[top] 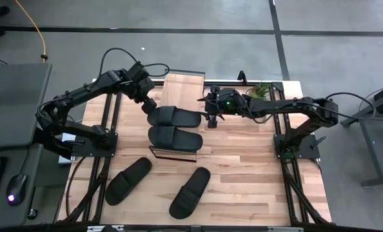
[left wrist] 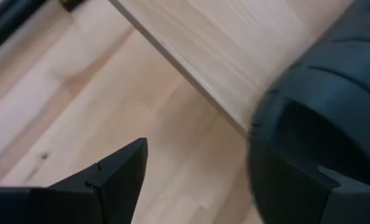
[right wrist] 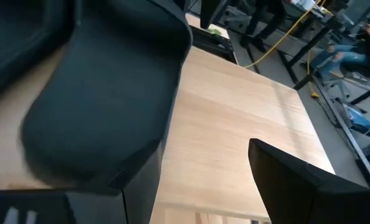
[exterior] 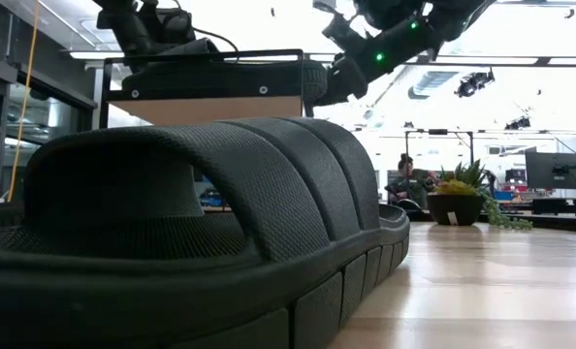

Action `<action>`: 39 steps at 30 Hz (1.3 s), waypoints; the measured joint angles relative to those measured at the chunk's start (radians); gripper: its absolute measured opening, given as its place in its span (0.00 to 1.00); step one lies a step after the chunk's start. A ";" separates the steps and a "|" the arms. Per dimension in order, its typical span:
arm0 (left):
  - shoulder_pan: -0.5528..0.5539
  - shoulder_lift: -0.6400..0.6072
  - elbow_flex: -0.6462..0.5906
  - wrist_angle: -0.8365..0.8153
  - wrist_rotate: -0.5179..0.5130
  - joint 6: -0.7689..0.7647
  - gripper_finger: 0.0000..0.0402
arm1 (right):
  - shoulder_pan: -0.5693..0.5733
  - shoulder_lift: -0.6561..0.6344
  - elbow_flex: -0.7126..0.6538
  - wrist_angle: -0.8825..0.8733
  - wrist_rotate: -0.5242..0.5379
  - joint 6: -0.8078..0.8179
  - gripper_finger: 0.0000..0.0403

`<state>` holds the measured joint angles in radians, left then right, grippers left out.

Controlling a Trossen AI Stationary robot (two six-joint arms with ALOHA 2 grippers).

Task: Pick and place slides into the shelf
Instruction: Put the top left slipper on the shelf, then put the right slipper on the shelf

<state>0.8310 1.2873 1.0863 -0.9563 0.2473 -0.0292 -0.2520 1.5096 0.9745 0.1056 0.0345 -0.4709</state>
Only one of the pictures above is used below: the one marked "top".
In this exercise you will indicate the black frame clamp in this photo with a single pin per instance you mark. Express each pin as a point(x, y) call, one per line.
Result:
point(242, 78)

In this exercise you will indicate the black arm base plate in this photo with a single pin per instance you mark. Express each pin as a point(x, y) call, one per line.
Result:
point(85, 150)
point(309, 151)

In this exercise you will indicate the small potted green plant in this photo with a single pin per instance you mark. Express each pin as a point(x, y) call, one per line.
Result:
point(259, 91)

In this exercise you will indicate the black computer mouse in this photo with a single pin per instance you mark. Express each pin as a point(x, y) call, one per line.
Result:
point(16, 190)

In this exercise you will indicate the black caster wheel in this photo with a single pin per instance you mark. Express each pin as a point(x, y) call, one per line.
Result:
point(33, 214)

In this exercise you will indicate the wooden shelf with black frame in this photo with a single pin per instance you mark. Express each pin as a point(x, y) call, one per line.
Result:
point(182, 90)

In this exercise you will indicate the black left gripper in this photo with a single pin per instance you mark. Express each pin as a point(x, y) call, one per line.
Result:
point(149, 105)

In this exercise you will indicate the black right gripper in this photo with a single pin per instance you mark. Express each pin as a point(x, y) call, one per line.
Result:
point(230, 102)

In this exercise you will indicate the grey metal stand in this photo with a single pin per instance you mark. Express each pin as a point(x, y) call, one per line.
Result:
point(372, 141)

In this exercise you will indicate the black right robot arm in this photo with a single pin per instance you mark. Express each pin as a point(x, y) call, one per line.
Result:
point(285, 104)

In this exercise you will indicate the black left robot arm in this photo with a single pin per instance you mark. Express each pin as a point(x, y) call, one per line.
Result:
point(82, 91)

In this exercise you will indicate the black rubber slide sandal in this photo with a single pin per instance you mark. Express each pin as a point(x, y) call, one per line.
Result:
point(178, 116)
point(128, 180)
point(178, 139)
point(190, 192)

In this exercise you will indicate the silver metal bracket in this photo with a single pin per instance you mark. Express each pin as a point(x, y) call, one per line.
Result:
point(285, 229)
point(94, 228)

